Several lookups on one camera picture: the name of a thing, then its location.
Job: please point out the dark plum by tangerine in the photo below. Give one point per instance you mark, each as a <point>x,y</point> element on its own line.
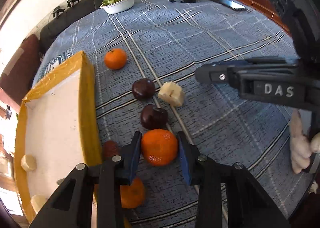
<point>152,117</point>

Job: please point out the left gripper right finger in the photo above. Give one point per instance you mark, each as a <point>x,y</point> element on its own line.
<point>188,155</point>

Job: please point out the pale banana chunk edge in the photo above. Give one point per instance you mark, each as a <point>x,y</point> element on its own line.
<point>38,201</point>

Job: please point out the black clamp on sofa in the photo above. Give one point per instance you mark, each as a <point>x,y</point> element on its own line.
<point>71,3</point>
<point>56,12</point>

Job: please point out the black smartphone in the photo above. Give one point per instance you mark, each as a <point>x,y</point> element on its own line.
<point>231,5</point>

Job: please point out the small orange tangerine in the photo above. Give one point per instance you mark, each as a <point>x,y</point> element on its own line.
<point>115,59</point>

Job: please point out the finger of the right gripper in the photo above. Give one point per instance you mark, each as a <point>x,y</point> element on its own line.
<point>231,63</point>
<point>208,74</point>

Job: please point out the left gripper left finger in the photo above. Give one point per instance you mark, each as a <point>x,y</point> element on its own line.
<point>130,154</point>

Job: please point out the blue plaid tablecloth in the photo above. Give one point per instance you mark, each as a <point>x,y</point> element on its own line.
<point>167,42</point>

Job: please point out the pale banana chunk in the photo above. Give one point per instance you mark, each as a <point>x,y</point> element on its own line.
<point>172,93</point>
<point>28,163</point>

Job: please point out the white bowl of greens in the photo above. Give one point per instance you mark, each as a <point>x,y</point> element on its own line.
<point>116,6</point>

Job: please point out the right white gloved hand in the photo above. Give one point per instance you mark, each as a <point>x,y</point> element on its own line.
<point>301,148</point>

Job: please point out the yellow taped cardboard tray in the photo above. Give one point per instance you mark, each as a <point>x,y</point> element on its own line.
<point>56,125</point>

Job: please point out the large orange tangerine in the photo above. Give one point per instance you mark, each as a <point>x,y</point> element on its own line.
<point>159,147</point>

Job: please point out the wrinkled red date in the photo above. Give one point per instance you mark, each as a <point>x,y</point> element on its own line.
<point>110,149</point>

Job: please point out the maroon armchair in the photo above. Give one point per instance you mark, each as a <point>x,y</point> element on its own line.
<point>17,77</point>

